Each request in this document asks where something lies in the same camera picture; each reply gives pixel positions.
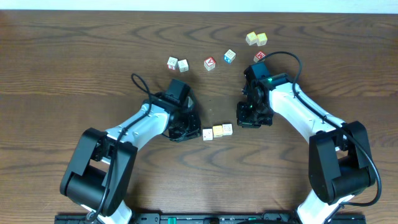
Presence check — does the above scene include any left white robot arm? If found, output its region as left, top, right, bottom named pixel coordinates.
left=60, top=95, right=201, bottom=223

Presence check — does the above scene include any plain wooden block left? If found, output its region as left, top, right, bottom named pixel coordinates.
left=246, top=32, right=257, bottom=45

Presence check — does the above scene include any yellow-edged wooden block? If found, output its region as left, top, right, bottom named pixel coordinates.
left=256, top=32, right=268, bottom=46

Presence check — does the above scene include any wooden block red 3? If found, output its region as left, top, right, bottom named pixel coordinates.
left=167, top=57, right=178, bottom=70

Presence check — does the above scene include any yellow wooden block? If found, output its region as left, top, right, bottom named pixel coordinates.
left=212, top=125, right=223, bottom=138

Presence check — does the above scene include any wooden block blue X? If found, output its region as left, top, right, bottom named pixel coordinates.
left=224, top=49, right=236, bottom=63

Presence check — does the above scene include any white wooden block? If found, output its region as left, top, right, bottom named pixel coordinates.
left=202, top=129, right=213, bottom=141
left=222, top=124, right=233, bottom=136

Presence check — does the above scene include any wooden block red A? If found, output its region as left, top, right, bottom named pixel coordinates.
left=204, top=57, right=216, bottom=71

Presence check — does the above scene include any wooden block teal side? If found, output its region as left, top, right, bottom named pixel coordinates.
left=177, top=59, right=189, bottom=72

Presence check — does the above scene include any wooden block red M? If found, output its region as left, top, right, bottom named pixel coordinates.
left=253, top=51, right=266, bottom=63

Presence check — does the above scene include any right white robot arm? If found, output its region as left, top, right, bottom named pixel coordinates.
left=236, top=73, right=381, bottom=223

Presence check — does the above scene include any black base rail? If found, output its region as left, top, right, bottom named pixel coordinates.
left=54, top=211, right=366, bottom=224

